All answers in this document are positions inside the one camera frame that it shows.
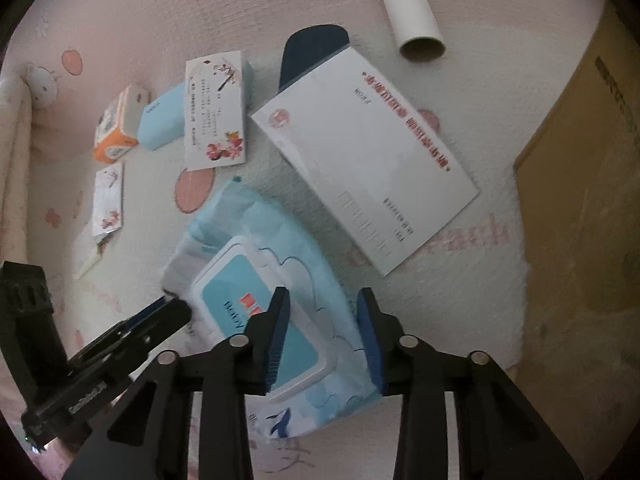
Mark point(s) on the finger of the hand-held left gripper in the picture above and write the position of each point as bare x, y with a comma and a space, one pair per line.
147, 310
167, 320

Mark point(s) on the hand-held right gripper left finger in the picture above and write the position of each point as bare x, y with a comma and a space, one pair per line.
275, 340

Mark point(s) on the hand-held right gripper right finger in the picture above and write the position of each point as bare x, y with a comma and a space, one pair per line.
372, 345

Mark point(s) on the light blue wet wipes pack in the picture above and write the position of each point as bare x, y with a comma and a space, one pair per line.
280, 260

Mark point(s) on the orange and white box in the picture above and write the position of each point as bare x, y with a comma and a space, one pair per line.
117, 130

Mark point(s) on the brown cardboard box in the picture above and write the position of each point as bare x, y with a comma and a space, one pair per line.
575, 210

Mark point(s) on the white cardboard tube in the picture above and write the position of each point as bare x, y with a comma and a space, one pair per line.
407, 10

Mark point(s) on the small floral white packet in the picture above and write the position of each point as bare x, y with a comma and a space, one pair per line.
107, 200

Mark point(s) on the white envelope with red print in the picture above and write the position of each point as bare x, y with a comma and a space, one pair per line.
370, 160

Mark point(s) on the light blue box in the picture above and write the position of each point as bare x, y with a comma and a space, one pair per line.
160, 120

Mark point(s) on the large floral white box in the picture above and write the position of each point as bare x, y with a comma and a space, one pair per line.
212, 110

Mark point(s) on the dark blue oval case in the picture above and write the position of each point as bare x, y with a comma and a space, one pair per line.
305, 55

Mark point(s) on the pink printed blanket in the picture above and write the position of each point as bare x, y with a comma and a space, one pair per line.
150, 10

